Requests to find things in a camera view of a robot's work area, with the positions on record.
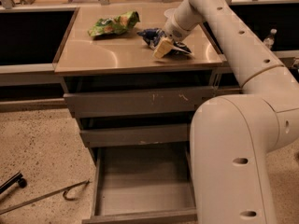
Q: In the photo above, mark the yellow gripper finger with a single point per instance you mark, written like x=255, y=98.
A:
x=164, y=46

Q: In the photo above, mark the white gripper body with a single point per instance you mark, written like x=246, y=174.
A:
x=174, y=31

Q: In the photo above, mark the blue chip bag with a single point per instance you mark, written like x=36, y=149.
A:
x=152, y=37

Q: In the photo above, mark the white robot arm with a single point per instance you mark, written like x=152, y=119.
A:
x=231, y=135

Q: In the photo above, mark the green chip bag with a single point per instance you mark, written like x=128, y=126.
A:
x=117, y=25

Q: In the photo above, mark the grey drawer cabinet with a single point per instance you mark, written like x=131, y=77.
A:
x=124, y=63

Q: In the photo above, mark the top grey drawer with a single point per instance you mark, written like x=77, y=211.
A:
x=136, y=102

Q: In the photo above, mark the grey drawer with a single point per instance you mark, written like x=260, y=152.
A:
x=136, y=102
x=142, y=185
x=141, y=135

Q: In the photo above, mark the middle grey drawer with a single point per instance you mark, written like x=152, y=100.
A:
x=141, y=135

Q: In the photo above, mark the bottom grey drawer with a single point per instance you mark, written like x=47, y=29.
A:
x=142, y=185

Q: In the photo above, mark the white bowl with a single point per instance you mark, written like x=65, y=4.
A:
x=169, y=12

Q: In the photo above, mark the clear water bottle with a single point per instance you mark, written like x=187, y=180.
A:
x=270, y=39

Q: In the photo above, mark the metal rod with hook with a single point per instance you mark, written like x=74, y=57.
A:
x=64, y=192

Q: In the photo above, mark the black caster leg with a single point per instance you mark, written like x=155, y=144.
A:
x=15, y=179

